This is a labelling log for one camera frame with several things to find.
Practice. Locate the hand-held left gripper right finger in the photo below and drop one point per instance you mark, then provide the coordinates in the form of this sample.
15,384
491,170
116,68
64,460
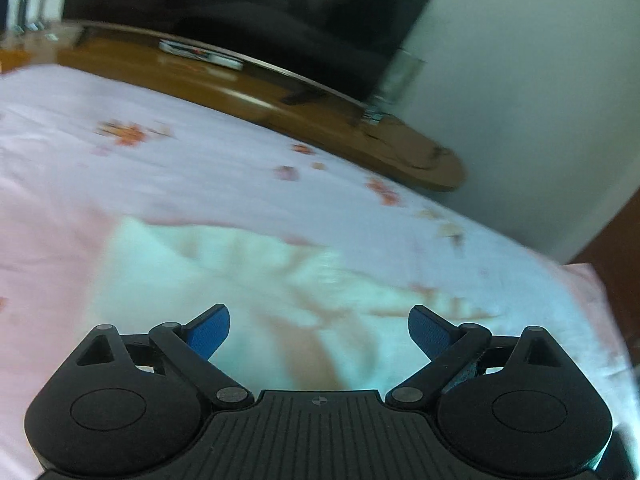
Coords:
427,332

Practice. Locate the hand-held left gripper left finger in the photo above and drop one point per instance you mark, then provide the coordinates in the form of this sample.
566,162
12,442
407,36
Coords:
210,332

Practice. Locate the pale green small garment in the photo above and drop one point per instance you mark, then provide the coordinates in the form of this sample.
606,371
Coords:
175,280

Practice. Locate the pink floral bed sheet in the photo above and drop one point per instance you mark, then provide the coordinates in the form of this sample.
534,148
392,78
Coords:
200,150

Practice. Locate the wooden television stand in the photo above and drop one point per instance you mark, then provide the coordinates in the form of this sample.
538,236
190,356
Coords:
400,150

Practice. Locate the brown wooden furniture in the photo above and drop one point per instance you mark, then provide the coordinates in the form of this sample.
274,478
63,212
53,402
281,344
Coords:
620,250

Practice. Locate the clear glass table lamp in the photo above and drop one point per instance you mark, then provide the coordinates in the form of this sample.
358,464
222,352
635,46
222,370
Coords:
400,75

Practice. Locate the black flat screen television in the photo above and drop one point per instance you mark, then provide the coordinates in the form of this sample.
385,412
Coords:
300,10

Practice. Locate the black slim upright object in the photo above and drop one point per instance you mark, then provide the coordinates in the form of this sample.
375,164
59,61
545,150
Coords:
23,7

